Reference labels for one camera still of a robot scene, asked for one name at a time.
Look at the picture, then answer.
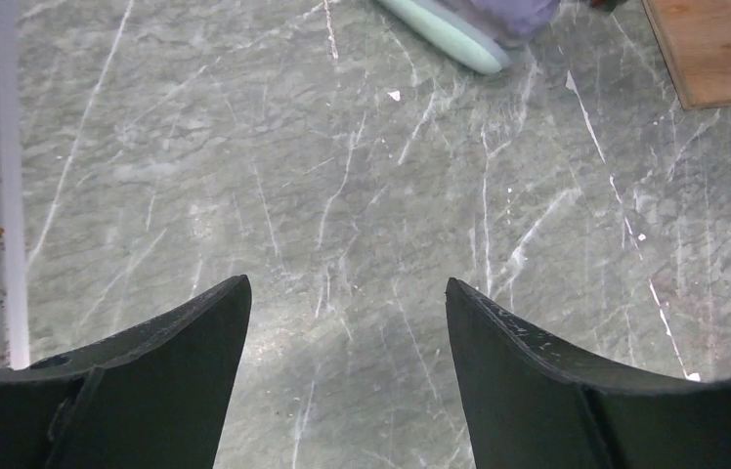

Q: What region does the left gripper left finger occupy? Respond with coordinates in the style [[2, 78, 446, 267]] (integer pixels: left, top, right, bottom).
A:
[[0, 276, 252, 468]]

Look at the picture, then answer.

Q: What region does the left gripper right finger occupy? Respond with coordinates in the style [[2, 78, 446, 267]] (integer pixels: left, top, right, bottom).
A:
[[446, 278, 731, 468]]

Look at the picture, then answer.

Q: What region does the mint green umbrella case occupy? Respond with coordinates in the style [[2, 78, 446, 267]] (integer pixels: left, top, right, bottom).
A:
[[379, 0, 512, 75]]

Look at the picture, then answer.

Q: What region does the lilac folding umbrella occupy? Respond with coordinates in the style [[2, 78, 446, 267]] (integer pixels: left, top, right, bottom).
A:
[[449, 0, 560, 48]]

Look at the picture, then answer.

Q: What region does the wooden board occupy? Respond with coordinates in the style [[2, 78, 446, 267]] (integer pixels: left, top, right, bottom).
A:
[[643, 0, 731, 109]]

